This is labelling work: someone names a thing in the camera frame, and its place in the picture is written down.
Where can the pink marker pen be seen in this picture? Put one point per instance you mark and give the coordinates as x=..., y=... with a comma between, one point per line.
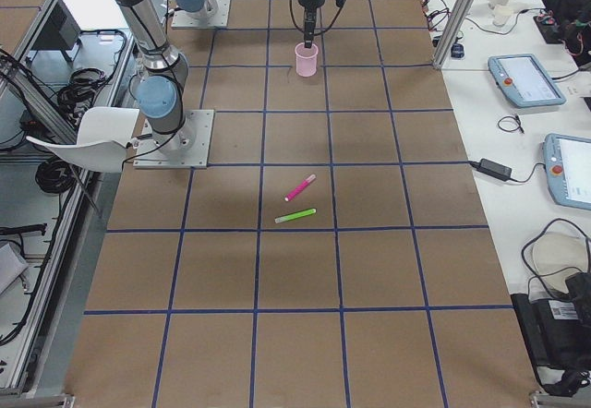
x=291, y=195

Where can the pink mesh cup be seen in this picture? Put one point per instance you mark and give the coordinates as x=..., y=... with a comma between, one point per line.
x=306, y=60

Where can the small blue device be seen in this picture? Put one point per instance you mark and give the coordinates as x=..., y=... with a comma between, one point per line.
x=457, y=51

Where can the green marker pen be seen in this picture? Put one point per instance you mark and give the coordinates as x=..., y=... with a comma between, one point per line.
x=295, y=215

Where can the upper teach pendant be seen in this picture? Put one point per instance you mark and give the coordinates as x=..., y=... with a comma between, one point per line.
x=524, y=82

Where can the teach pendant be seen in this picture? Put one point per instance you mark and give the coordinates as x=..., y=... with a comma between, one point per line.
x=524, y=82
x=567, y=167

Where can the black power adapter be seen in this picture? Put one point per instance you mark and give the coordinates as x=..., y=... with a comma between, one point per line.
x=492, y=169

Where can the lower teach pendant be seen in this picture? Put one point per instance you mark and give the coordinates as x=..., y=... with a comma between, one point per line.
x=567, y=167

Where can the white round device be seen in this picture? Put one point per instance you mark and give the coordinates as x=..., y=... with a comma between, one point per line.
x=557, y=257

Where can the black box with label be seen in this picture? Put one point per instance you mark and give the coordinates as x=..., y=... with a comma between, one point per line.
x=557, y=343

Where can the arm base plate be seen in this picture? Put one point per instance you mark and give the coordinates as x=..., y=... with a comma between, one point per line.
x=182, y=21
x=189, y=147

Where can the aluminium frame post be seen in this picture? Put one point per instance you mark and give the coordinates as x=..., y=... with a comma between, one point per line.
x=449, y=35

